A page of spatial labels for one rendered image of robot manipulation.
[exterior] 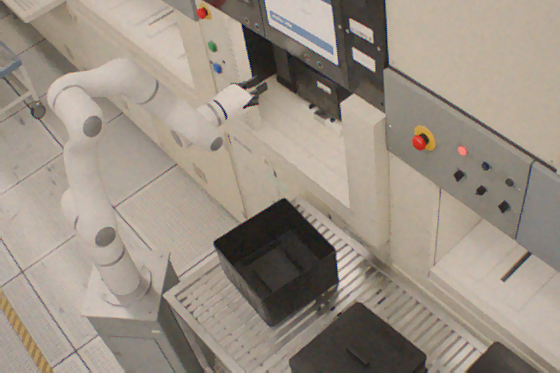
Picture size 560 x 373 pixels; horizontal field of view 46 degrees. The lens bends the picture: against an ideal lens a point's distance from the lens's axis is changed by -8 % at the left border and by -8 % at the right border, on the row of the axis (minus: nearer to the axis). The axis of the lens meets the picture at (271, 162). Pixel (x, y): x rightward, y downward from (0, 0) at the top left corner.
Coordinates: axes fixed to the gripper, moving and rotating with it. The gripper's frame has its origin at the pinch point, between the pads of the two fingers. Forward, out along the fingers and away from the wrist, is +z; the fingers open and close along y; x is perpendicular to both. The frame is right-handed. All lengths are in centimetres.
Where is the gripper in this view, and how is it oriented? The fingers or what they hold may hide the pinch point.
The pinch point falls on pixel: (257, 85)
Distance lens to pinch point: 223.2
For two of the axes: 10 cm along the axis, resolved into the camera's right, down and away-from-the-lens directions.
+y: 6.3, 5.0, -5.9
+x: -1.4, -6.7, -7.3
